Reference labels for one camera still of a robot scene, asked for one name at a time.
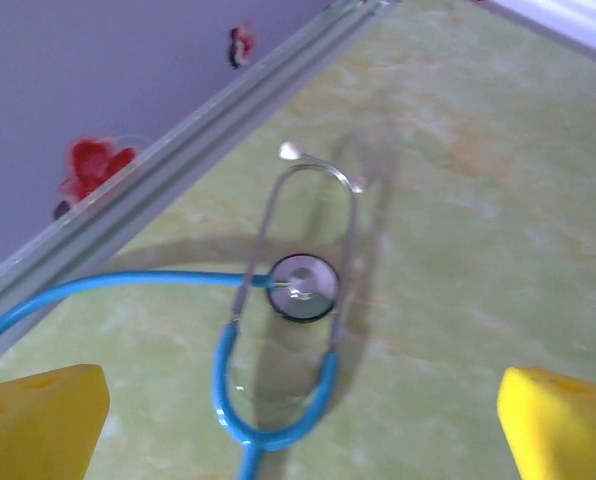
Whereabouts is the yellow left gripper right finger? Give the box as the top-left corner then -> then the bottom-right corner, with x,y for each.
496,366 -> 596,480

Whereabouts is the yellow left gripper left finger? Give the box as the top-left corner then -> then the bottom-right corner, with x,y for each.
0,363 -> 111,480

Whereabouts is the blue tube stethoscope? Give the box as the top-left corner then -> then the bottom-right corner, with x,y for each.
0,142 -> 367,480

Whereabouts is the aluminium left side rail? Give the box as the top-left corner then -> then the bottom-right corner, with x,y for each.
0,0 -> 395,374

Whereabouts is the pale back frame rail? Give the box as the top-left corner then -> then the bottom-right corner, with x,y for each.
470,0 -> 596,69

